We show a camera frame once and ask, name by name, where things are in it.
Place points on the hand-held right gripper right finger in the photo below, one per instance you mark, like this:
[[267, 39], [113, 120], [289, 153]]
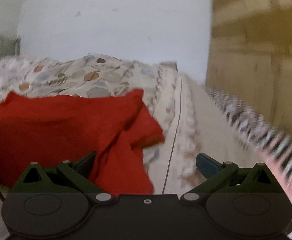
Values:
[[206, 165]]

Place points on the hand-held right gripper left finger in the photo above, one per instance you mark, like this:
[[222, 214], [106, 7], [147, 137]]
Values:
[[86, 163]]

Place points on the red long-sleeved dress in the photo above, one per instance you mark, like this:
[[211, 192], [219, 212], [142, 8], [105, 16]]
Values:
[[61, 130]]

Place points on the black and white striped sheet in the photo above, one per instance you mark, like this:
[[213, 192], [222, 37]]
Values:
[[261, 130]]

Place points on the pink cloth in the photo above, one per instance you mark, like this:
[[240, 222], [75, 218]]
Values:
[[282, 180]]

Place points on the circle-patterned quilt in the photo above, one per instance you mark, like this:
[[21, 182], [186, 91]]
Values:
[[98, 76]]

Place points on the brown plywood board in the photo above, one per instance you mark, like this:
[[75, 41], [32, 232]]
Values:
[[256, 55]]

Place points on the metal scrollwork headboard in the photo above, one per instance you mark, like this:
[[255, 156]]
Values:
[[1, 45]]

